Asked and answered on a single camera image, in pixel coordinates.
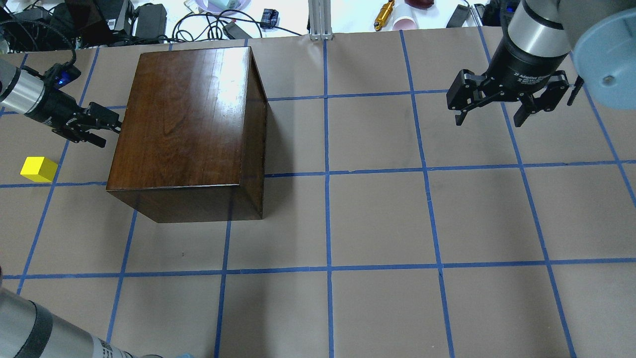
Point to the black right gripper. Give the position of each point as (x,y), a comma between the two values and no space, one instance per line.
(521,63)

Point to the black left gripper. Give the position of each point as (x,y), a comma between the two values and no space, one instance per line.
(51,108)

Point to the yellow cube block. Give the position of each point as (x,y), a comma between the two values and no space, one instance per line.
(39,169)

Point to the dark wooden drawer cabinet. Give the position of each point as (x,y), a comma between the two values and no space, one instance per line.
(193,140)

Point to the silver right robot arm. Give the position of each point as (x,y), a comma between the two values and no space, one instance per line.
(600,35)

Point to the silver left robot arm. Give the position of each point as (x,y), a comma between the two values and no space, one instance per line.
(40,98)

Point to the black power adapter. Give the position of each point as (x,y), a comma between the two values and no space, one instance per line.
(459,16)

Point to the red brown mango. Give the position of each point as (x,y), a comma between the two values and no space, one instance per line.
(420,4)

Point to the pink cup with gold clip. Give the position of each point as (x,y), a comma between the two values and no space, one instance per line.
(404,22)

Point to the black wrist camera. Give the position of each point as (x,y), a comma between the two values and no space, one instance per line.
(59,75)

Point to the aluminium frame post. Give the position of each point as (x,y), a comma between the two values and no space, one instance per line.
(320,28)

